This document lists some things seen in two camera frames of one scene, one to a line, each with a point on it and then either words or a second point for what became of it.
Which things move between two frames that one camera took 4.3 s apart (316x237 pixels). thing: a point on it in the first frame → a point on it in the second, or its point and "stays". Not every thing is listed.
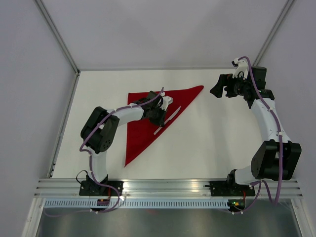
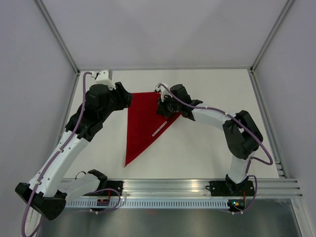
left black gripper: x=161 y=121 → x=124 y=97
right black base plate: x=226 y=188 stays
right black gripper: x=224 y=80 → x=162 y=108
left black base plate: x=94 y=188 stays
